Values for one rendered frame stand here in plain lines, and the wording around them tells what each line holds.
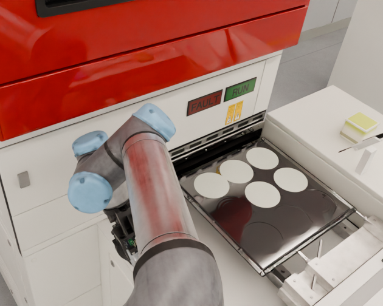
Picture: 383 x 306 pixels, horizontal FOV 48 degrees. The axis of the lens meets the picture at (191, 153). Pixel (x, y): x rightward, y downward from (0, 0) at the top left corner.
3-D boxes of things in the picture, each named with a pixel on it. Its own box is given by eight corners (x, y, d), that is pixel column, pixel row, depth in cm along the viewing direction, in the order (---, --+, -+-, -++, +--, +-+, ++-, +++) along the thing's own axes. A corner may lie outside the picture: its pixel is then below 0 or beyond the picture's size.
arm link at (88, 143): (64, 152, 81) (72, 136, 89) (88, 200, 86) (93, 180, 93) (103, 138, 81) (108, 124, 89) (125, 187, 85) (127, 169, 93)
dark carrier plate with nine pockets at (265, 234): (175, 181, 120) (175, 180, 120) (262, 141, 138) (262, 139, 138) (262, 269, 101) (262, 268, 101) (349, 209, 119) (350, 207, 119)
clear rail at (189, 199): (168, 183, 120) (169, 179, 120) (172, 180, 121) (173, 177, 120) (262, 279, 100) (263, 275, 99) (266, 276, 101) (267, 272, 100)
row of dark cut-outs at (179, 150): (148, 166, 116) (149, 159, 115) (262, 116, 139) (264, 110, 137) (149, 167, 116) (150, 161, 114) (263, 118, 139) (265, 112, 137)
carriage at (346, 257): (276, 294, 102) (279, 288, 100) (365, 227, 121) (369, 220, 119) (301, 321, 97) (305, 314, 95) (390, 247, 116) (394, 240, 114)
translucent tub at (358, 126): (337, 135, 132) (345, 118, 128) (351, 127, 136) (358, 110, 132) (358, 149, 128) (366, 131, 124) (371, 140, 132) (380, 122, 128)
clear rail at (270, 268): (258, 274, 101) (259, 271, 100) (352, 208, 120) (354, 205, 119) (262, 279, 100) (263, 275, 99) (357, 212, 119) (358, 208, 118)
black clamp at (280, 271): (272, 272, 102) (275, 266, 101) (278, 268, 103) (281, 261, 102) (282, 283, 100) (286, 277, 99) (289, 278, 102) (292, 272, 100)
